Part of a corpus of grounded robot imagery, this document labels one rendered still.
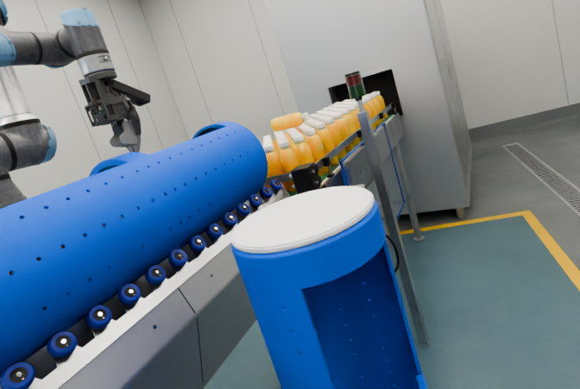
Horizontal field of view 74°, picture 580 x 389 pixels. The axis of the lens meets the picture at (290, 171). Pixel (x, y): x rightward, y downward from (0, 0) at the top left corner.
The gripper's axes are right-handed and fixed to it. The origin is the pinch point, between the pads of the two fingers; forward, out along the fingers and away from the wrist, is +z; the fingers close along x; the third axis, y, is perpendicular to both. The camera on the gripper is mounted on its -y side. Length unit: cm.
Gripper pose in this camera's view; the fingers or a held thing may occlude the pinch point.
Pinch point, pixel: (136, 150)
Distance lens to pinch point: 107.6
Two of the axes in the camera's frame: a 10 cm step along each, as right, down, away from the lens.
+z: 2.9, 9.4, 1.9
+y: -4.2, 3.1, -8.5
